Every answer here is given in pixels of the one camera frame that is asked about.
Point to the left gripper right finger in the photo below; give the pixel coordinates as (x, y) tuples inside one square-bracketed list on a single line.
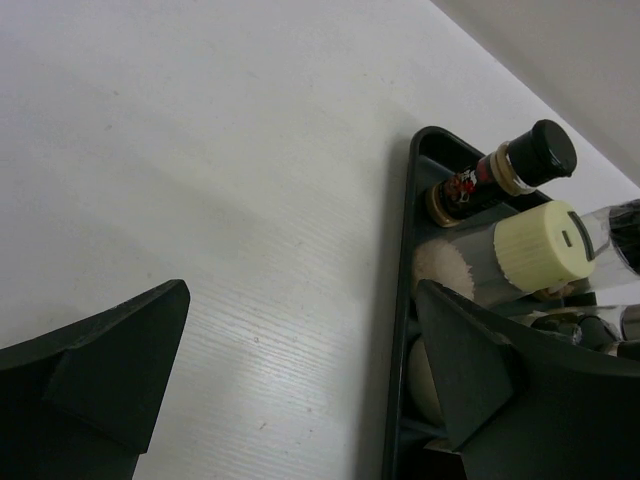
[(519, 404)]

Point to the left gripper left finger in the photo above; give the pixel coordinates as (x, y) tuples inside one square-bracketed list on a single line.
[(82, 401)]

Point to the black top grinder bottle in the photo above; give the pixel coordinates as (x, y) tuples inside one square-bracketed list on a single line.
[(590, 328)]

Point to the black cap pepper grinder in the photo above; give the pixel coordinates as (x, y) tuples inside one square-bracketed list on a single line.
[(630, 322)]

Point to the yellow cap seasoning shaker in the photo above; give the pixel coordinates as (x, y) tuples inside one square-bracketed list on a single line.
[(491, 264)]

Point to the small dark cap bottle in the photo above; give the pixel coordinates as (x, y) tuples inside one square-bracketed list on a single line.
[(614, 233)]

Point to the small brown spice bottle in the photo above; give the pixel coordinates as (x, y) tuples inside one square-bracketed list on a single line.
[(517, 167)]

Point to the black rectangular tray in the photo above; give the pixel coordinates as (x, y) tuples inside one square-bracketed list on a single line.
[(433, 152)]

